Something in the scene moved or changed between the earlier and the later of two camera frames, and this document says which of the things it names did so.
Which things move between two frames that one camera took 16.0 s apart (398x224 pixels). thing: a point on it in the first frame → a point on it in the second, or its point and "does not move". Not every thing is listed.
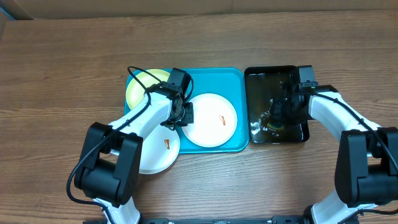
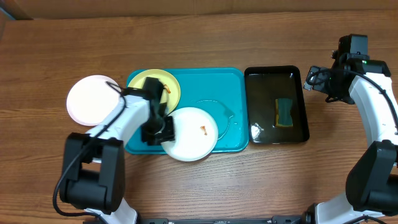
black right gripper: (282, 117) → (318, 82)
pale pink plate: (214, 121) → (91, 99)
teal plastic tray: (232, 83) does not move
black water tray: (263, 84) does not move
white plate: (160, 152) → (196, 135)
